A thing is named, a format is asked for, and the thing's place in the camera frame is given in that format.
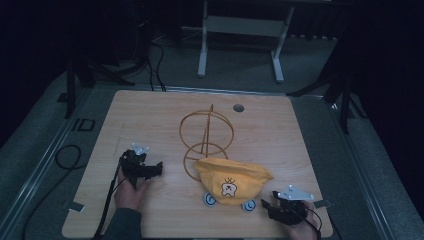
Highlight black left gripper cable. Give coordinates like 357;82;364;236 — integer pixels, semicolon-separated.
91;159;128;240

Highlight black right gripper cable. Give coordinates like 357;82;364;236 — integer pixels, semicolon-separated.
290;205;324;240

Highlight person's right hand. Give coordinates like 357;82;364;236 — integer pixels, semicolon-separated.
287;200;320;240

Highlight black background cables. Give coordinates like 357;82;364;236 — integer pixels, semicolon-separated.
131;0;168;93

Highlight person's left hand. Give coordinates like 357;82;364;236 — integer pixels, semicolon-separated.
113;167;152;212

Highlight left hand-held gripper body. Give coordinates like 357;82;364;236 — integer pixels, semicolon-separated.
118;142;151;190

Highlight black metal stand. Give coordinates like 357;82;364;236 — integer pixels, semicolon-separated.
285;53;369;135
56;56;136;120

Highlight black floor cable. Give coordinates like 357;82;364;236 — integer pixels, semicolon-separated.
20;144;83;240

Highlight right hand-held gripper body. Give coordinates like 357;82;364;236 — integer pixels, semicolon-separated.
268;184;315;227

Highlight grey tape piece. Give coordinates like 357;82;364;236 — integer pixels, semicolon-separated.
68;201;86;214
313;199;334;210

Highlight orange wire hat stand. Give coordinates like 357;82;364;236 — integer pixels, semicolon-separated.
178;103;235;183

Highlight white desk frame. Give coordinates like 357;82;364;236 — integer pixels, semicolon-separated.
197;0;296;84

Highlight yellow cartoon hat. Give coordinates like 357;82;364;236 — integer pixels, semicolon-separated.
193;157;275;213

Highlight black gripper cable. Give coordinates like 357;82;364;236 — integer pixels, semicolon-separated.
290;205;324;240
91;159;128;240

